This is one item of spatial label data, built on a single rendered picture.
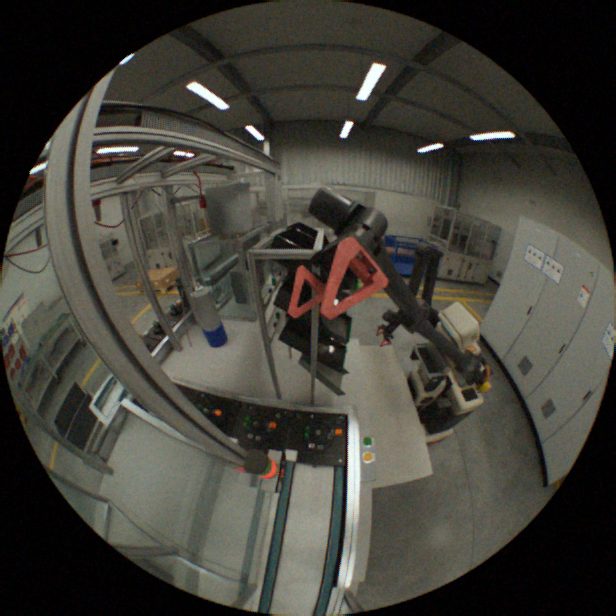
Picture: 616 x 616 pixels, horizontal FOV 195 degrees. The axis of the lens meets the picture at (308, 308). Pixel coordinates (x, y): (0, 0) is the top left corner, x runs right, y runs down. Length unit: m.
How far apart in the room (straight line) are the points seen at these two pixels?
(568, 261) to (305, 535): 3.37
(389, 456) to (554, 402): 2.68
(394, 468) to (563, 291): 2.82
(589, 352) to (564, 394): 0.61
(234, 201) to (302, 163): 7.66
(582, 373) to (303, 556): 3.04
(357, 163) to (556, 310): 8.45
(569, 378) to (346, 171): 9.27
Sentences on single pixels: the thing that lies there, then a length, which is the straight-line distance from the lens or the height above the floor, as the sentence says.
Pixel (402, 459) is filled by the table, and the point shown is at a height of 0.86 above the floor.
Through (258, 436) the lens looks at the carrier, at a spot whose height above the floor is 0.99.
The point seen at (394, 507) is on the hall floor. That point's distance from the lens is 1.94.
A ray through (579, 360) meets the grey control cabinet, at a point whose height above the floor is 1.17.
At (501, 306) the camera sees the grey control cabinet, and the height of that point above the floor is 0.77.
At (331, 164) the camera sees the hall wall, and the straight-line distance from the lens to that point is 8.97.
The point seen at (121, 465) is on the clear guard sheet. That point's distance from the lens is 0.18.
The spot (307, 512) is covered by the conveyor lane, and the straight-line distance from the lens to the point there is 0.87.
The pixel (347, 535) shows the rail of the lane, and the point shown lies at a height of 0.96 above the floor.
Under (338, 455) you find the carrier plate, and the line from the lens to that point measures 0.83.
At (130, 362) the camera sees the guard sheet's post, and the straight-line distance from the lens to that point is 0.15.
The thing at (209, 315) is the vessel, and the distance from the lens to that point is 1.25.
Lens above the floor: 1.78
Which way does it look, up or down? 34 degrees down
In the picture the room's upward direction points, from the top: straight up
